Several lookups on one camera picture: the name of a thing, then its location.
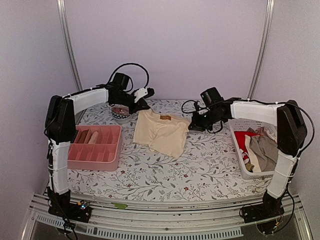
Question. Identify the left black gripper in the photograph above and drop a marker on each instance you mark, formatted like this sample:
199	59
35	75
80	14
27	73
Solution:
141	104

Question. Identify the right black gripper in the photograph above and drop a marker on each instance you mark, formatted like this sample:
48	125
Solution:
196	125

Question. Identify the cream garment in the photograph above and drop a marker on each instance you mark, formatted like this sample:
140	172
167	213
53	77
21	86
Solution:
163	133

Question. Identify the cream underwear navy trim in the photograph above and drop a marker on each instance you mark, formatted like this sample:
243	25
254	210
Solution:
93	138

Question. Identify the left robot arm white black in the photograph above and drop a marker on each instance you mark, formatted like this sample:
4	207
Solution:
60	123

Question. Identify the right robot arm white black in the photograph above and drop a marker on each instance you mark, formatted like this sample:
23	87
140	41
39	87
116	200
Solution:
287	117

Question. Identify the brown rolled underwear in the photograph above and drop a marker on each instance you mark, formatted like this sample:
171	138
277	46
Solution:
83	139

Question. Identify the small patterned bowl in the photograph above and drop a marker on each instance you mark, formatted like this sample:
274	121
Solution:
120	114

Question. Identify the white plastic laundry basket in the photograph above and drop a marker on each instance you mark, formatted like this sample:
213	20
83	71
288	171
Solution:
258	128

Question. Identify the floral patterned table mat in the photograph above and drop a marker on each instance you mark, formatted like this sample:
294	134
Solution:
208	169

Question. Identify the red garment in basket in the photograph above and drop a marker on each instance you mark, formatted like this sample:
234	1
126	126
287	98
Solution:
240	137

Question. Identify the pink divided organizer box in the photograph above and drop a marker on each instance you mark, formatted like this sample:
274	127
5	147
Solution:
101	156

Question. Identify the grey garment in basket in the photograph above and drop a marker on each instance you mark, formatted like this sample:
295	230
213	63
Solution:
266	151

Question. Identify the green tape piece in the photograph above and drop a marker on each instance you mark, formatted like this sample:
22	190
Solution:
121	206

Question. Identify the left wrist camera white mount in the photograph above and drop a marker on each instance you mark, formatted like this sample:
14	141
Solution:
143	93

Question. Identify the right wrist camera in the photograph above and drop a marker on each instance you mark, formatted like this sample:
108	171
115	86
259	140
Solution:
198	108

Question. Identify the aluminium front rail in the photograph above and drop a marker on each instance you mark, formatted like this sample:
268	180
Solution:
193	220

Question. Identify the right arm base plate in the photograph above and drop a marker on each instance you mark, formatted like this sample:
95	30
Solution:
262	211

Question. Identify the right aluminium frame post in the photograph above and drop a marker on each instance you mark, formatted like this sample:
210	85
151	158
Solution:
270	4

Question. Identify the aluminium frame post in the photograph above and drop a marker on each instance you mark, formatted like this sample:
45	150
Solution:
270	4
62	13

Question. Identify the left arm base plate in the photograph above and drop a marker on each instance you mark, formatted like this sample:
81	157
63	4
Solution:
71	211

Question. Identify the left aluminium frame post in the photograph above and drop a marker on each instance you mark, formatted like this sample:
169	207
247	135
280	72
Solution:
62	13

